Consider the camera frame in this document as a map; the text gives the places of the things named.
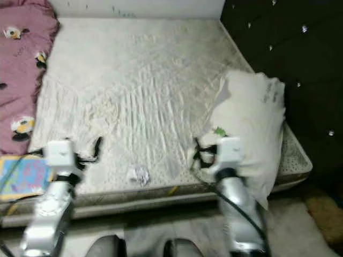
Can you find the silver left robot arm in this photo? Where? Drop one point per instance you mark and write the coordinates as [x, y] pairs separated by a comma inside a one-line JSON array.
[[51, 214]]

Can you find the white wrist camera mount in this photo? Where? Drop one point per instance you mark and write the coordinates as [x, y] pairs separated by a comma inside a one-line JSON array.
[[60, 155], [229, 152]]

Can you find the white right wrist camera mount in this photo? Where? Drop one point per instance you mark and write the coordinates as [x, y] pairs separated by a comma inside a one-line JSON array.
[[229, 152]]

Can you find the cream tree print pillow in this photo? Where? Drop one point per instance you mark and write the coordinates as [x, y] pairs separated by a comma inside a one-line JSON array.
[[252, 112]]

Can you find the black tufted headboard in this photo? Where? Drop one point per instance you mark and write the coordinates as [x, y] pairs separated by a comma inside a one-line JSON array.
[[300, 64]]

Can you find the grey robot left leg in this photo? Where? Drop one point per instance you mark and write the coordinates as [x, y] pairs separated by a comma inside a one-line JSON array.
[[104, 249]]

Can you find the brown fuzzy floor mat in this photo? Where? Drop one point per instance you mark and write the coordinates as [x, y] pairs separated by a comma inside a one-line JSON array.
[[327, 214]]

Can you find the colourful children's book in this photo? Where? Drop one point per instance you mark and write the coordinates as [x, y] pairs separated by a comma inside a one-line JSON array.
[[29, 184]]

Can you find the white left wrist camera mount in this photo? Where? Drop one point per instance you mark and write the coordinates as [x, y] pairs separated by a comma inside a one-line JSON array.
[[60, 155]]

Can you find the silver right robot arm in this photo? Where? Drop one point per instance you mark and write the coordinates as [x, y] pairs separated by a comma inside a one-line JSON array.
[[238, 209]]

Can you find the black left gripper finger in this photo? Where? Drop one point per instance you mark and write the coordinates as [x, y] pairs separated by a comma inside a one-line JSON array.
[[97, 147]]

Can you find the grey robot leg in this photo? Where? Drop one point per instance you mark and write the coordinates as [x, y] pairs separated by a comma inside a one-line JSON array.
[[185, 250], [104, 249]]

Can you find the purple cartoon print blanket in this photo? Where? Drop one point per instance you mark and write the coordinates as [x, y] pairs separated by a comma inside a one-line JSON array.
[[21, 69]]

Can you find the white paper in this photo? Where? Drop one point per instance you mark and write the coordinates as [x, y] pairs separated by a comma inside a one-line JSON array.
[[138, 175]]

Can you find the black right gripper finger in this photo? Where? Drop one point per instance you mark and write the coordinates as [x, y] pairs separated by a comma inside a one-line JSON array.
[[197, 145]]

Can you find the grey robot right leg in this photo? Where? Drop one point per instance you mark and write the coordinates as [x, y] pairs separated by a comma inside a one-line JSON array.
[[185, 250]]

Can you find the cream quilted mattress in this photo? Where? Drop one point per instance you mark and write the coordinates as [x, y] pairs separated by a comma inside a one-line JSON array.
[[139, 96]]

